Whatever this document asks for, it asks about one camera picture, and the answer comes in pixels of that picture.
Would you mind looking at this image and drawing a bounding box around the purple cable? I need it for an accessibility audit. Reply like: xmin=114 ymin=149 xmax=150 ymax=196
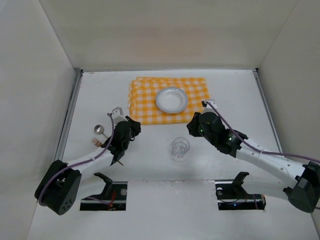
xmin=204 ymin=101 xmax=320 ymax=211
xmin=37 ymin=112 xmax=118 ymax=207

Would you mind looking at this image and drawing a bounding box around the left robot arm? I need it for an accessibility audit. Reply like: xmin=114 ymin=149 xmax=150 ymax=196
xmin=34 ymin=113 xmax=141 ymax=216

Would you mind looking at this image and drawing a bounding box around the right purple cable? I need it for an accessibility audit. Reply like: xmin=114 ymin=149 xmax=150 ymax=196
xmin=204 ymin=101 xmax=320 ymax=211

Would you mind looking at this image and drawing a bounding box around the yellow white checkered cloth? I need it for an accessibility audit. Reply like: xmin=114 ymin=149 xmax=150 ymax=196
xmin=128 ymin=76 xmax=210 ymax=125

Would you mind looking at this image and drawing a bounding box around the clear drinking glass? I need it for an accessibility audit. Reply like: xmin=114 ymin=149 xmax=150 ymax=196
xmin=171 ymin=137 xmax=190 ymax=162

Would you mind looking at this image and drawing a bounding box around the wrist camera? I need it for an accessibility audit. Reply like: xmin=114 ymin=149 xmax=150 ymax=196
xmin=201 ymin=99 xmax=218 ymax=109
xmin=111 ymin=107 xmax=124 ymax=119

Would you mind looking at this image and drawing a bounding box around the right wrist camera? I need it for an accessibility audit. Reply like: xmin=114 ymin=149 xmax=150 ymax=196
xmin=201 ymin=99 xmax=218 ymax=109

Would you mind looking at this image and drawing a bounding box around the silver spoon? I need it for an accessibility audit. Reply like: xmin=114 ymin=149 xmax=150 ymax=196
xmin=93 ymin=124 xmax=108 ymax=139

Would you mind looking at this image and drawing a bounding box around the copper fork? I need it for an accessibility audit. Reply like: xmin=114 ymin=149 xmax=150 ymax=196
xmin=91 ymin=137 xmax=102 ymax=148

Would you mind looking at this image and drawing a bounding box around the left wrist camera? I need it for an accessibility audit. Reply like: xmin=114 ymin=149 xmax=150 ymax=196
xmin=111 ymin=107 xmax=124 ymax=119

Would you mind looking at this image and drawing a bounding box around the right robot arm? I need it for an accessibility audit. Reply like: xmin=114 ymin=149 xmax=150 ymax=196
xmin=186 ymin=111 xmax=320 ymax=213

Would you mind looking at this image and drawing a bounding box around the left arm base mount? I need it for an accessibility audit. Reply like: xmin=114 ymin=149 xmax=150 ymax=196
xmin=79 ymin=172 xmax=128 ymax=212

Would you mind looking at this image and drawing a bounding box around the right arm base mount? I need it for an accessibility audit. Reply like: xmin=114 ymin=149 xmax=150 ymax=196
xmin=215 ymin=171 xmax=266 ymax=211

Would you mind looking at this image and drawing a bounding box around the white ceramic plate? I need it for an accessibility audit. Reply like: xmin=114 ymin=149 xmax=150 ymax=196
xmin=155 ymin=87 xmax=189 ymax=114

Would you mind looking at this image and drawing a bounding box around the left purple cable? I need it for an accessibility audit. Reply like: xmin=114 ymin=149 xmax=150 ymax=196
xmin=37 ymin=112 xmax=118 ymax=207

